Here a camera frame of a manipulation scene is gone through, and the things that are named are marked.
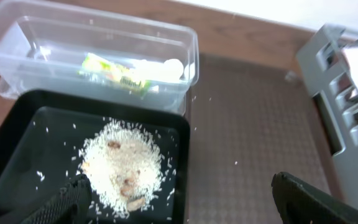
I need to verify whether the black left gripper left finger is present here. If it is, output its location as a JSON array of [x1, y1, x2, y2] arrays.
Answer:
[[0, 173, 93, 224]]

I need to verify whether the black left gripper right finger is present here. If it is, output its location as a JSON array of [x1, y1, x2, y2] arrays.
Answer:
[[271, 172, 358, 224]]

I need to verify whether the rice food waste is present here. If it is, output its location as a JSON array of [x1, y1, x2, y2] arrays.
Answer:
[[35, 116, 180, 220]]

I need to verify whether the green orange snack wrapper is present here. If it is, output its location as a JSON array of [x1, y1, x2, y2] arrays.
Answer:
[[77, 53, 151, 95]]

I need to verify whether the white tissue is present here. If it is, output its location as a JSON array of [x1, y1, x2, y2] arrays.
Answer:
[[132, 58, 196, 83]]

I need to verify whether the black waste tray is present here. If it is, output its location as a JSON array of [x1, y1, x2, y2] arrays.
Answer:
[[0, 90, 190, 223]]

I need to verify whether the grey dishwasher rack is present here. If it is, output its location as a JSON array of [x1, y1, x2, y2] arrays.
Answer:
[[296, 24, 358, 209]]

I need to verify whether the brown serving tray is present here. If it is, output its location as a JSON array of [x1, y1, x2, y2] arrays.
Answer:
[[185, 54, 342, 223]]

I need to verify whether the clear plastic bin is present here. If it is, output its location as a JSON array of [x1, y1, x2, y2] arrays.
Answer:
[[0, 1, 199, 114]]

